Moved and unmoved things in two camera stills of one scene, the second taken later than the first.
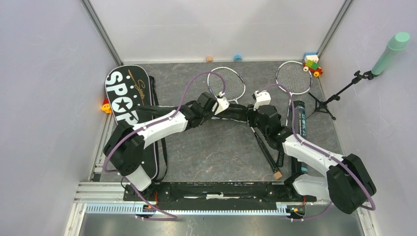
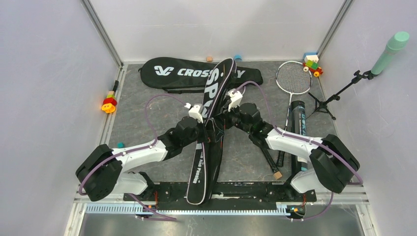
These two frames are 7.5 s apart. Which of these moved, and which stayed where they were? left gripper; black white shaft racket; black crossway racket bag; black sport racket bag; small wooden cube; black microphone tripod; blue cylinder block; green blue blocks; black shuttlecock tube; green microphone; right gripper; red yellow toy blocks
Moved: black crossway racket bag; left gripper; black sport racket bag; right gripper
Stayed: blue cylinder block; black shuttlecock tube; green blue blocks; black microphone tripod; red yellow toy blocks; green microphone; small wooden cube; black white shaft racket
